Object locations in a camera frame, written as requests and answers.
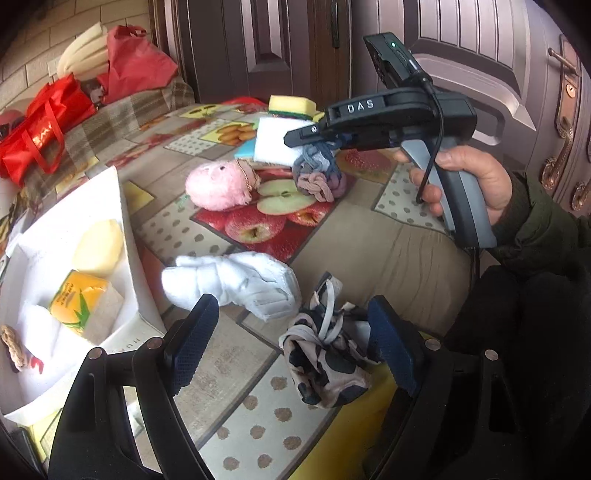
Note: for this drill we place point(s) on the yellow green sponge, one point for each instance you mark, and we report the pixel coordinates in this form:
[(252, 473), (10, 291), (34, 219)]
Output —
[(288, 104)]

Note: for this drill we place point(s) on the yellow tissue packet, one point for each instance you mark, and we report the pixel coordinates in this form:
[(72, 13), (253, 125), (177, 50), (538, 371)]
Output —
[(76, 300)]

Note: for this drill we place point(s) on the person's right forearm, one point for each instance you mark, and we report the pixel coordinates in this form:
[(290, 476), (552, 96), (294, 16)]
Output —
[(540, 226)]

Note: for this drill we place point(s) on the pale yellow sponge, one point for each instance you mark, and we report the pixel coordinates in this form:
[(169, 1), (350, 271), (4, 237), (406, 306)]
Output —
[(99, 247)]

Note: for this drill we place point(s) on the pink plush toy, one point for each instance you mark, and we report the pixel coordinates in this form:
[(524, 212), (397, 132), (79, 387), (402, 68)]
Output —
[(214, 187)]

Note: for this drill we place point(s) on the person's right hand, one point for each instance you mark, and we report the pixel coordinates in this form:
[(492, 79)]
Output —
[(480, 175)]

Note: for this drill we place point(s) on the fruit print tablecloth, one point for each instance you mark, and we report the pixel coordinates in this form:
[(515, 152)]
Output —
[(221, 350)]

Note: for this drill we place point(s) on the cream foam rolls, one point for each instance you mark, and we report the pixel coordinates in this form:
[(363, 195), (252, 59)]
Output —
[(85, 53)]

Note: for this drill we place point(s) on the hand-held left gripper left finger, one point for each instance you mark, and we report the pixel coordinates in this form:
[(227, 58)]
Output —
[(189, 341)]

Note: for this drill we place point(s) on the white sock bundle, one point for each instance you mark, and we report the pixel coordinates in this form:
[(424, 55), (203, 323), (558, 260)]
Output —
[(249, 281)]

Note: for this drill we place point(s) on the red nonwoven bag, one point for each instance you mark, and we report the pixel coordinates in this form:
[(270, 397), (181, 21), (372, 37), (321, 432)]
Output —
[(134, 64)]

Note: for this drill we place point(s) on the white cardboard box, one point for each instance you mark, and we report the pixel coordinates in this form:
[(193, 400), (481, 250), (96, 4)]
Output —
[(131, 258)]

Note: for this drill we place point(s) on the black spotted cloth bundle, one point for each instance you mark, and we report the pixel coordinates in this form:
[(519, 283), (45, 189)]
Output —
[(323, 364)]

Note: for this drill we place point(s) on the dark brown door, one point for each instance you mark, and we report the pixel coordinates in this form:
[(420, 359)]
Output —
[(258, 46)]

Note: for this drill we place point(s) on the bronze door lock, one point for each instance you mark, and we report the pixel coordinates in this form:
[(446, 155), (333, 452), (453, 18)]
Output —
[(567, 69)]

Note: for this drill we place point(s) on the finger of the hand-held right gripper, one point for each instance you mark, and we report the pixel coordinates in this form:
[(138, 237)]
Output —
[(314, 136)]

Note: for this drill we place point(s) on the glossy red shopping bag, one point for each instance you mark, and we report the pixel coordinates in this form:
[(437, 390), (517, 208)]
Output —
[(41, 134)]

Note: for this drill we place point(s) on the mauve metal door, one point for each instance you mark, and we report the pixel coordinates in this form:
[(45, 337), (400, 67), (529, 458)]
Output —
[(498, 55)]

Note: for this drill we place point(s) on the person's black clothing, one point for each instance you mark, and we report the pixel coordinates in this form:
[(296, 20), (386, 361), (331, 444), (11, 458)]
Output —
[(531, 332)]

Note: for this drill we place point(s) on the grey-brown scouring pad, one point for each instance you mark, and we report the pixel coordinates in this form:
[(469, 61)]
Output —
[(105, 318)]

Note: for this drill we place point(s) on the white foam block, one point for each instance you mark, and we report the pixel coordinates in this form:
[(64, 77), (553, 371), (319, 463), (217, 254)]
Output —
[(274, 143)]

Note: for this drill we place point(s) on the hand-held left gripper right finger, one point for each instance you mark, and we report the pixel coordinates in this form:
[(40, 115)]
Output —
[(392, 350)]

